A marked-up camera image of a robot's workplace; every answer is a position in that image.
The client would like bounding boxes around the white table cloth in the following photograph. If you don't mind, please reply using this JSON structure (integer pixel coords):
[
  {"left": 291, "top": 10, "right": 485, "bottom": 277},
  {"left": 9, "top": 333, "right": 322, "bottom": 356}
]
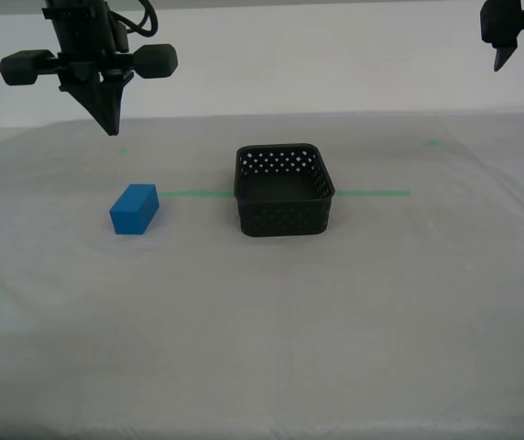
[{"left": 0, "top": 105, "right": 524, "bottom": 440}]

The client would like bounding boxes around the black perforated plastic basket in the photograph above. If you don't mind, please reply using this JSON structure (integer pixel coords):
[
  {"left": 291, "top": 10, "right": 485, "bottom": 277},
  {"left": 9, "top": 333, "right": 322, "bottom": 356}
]
[{"left": 234, "top": 142, "right": 337, "bottom": 238}]

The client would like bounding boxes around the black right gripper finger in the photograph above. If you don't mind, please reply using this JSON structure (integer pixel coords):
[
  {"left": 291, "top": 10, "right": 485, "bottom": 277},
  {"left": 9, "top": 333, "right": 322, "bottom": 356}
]
[{"left": 493, "top": 43, "right": 519, "bottom": 73}]

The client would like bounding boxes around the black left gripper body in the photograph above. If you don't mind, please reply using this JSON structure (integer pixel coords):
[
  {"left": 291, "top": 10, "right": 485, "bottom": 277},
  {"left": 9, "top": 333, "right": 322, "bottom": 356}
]
[{"left": 0, "top": 20, "right": 180, "bottom": 90}]

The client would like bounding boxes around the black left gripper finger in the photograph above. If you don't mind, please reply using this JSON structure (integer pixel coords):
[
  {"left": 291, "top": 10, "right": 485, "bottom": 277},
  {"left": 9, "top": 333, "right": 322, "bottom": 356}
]
[
  {"left": 100, "top": 74, "right": 135, "bottom": 138},
  {"left": 58, "top": 79, "right": 114, "bottom": 138}
]

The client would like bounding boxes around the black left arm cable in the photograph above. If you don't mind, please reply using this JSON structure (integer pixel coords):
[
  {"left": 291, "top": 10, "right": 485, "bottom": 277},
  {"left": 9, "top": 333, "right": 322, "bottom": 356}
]
[{"left": 122, "top": 0, "right": 158, "bottom": 38}]

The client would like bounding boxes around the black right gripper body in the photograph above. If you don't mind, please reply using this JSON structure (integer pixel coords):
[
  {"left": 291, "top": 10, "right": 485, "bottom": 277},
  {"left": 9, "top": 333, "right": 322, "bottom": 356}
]
[{"left": 479, "top": 0, "right": 524, "bottom": 48}]

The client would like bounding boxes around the long green tape strip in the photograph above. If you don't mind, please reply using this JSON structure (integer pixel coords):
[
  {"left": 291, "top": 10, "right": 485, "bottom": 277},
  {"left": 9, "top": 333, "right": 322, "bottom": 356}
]
[{"left": 158, "top": 188, "right": 412, "bottom": 199}]

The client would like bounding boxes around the blue rectangular block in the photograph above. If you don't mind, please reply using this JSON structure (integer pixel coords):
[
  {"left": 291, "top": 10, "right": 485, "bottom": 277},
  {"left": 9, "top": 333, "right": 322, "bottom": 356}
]
[{"left": 108, "top": 183, "right": 160, "bottom": 236}]

